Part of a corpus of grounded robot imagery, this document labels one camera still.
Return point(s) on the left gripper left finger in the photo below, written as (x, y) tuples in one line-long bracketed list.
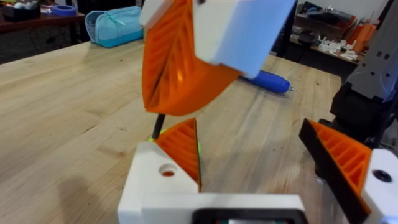
[(146, 174)]

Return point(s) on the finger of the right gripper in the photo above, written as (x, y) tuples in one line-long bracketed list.
[(158, 46), (239, 34)]

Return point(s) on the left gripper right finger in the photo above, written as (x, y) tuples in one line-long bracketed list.
[(345, 161)]

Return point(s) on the thin black screw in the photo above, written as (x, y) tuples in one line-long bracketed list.
[(158, 127)]

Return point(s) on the blue electric screwdriver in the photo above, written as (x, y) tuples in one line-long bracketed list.
[(270, 82)]

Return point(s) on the light blue zip bag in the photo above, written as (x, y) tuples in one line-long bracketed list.
[(115, 28)]

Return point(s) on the blue tape roll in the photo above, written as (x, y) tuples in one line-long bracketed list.
[(63, 10)]

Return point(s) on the heap of white and orange parts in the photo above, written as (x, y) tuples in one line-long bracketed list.
[(342, 43)]

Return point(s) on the dark wooden side table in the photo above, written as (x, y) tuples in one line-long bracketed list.
[(37, 23)]

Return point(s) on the black box of clutter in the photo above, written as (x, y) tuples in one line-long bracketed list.
[(21, 11)]

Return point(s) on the black upright post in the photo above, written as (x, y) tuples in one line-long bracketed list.
[(286, 28)]

